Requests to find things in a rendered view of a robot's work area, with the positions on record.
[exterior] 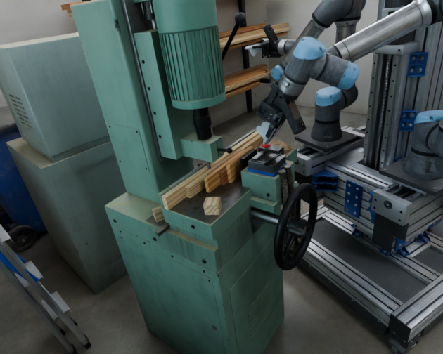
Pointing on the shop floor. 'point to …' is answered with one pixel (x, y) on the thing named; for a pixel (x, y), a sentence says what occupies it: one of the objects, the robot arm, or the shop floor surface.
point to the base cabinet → (207, 294)
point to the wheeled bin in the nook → (9, 183)
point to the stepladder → (11, 263)
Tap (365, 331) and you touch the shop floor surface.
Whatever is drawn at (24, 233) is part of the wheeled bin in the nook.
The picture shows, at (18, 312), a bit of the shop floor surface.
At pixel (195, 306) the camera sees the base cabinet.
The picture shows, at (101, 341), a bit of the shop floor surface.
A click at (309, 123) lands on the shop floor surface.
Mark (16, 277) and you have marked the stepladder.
